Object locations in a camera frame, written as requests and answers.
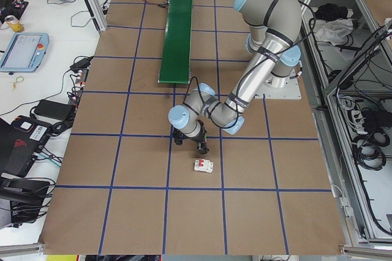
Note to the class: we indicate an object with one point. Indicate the red and white circuit breaker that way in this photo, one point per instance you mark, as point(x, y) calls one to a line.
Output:
point(203, 166)

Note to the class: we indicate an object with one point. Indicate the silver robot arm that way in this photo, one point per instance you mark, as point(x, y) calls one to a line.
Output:
point(266, 55)

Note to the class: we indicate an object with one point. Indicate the green conveyor belt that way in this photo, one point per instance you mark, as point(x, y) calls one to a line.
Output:
point(177, 37)

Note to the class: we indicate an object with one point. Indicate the black power strip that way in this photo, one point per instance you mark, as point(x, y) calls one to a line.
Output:
point(78, 88)

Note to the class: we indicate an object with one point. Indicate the small black power adapter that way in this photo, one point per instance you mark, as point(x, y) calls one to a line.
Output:
point(81, 63)

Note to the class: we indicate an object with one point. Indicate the large black power brick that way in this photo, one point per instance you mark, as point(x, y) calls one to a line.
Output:
point(53, 108)

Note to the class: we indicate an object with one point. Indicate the black laptop with red logo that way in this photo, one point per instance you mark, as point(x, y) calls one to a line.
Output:
point(21, 144)

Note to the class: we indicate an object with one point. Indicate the white power strip with plugs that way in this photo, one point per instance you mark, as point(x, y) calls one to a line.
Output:
point(360, 120)

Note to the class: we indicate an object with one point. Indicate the black docking device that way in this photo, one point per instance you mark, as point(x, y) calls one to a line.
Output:
point(21, 199)

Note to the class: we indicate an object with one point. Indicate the white cloth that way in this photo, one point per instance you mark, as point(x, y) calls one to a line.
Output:
point(333, 31)

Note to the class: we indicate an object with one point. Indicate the black cloth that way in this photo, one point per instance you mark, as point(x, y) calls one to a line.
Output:
point(331, 11)

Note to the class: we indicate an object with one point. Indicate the yellow cup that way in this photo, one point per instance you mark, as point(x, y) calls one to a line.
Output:
point(15, 24)

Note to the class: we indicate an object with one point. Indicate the white square base plate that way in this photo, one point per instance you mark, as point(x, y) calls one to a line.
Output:
point(292, 91)

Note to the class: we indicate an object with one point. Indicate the metal V-shaped frame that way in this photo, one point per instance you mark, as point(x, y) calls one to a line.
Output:
point(343, 138)

